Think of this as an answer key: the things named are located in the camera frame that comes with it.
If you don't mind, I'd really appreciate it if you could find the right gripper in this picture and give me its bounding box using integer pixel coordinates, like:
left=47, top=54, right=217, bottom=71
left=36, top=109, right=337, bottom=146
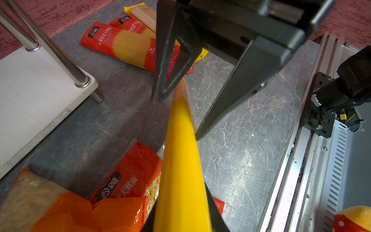
left=174, top=1, right=335, bottom=141

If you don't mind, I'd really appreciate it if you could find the red macaroni bag right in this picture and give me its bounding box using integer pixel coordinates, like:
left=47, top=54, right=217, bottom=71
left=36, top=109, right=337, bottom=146
left=88, top=139, right=163, bottom=214

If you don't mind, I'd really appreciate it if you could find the orange pasta bag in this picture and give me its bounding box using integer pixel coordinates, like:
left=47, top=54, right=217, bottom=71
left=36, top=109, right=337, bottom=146
left=1, top=168, right=149, bottom=232

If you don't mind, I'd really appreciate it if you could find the red spaghetti pack middle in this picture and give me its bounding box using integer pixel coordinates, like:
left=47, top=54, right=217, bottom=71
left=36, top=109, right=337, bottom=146
left=117, top=14, right=156, bottom=38

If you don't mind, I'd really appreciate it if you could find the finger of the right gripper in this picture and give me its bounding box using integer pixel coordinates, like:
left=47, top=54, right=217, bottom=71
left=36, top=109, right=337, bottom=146
left=152, top=1, right=203, bottom=104

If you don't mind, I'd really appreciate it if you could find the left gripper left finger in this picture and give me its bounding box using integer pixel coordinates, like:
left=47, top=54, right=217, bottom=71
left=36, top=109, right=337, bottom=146
left=141, top=203, right=157, bottom=232

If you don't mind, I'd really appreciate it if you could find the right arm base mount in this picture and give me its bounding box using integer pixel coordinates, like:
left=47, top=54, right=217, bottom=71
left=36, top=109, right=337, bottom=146
left=300, top=72, right=335, bottom=139

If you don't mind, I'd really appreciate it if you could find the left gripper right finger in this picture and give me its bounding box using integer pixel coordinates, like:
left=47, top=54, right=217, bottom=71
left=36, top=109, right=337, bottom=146
left=205, top=184, right=230, bottom=232

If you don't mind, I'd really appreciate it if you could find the yellow plush toy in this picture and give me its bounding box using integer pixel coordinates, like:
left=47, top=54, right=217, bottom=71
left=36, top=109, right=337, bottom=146
left=331, top=206, right=371, bottom=232

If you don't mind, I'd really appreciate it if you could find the white two-tier shelf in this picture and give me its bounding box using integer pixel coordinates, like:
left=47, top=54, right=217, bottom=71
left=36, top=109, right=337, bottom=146
left=1, top=1, right=102, bottom=177

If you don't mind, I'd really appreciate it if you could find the yellow spaghetti pack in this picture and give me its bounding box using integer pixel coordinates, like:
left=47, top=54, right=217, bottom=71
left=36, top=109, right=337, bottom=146
left=153, top=79, right=212, bottom=232
left=112, top=3, right=208, bottom=69

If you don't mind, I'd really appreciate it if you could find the red spaghetti pack large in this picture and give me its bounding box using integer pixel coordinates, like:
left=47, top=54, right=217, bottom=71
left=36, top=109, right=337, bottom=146
left=79, top=21, right=196, bottom=76

